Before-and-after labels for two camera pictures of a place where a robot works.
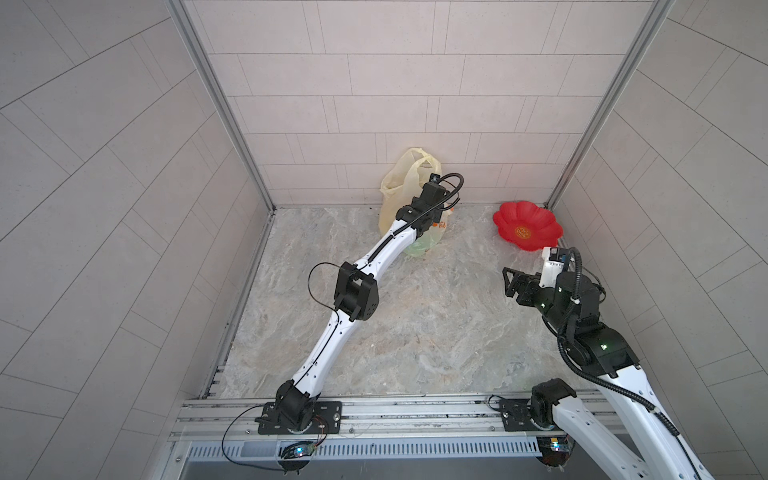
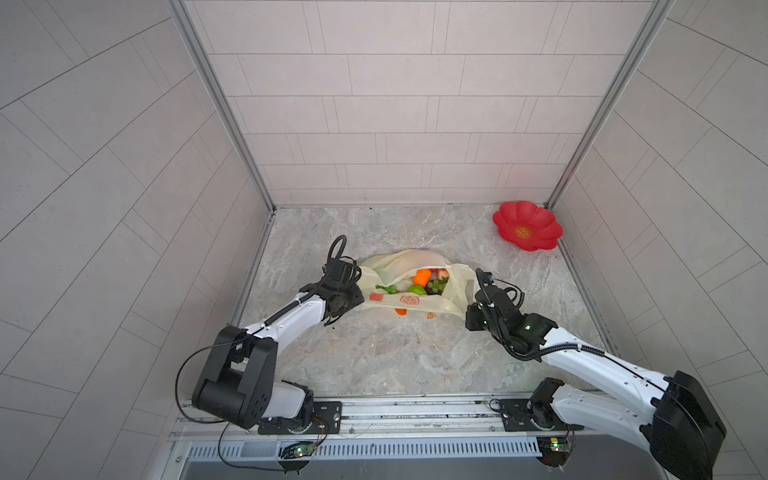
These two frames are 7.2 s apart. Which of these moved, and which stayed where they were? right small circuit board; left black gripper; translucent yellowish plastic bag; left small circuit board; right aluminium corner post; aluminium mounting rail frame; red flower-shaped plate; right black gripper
Moved: left black gripper; translucent yellowish plastic bag; right black gripper
Stayed: left small circuit board; right small circuit board; right aluminium corner post; aluminium mounting rail frame; red flower-shaped plate
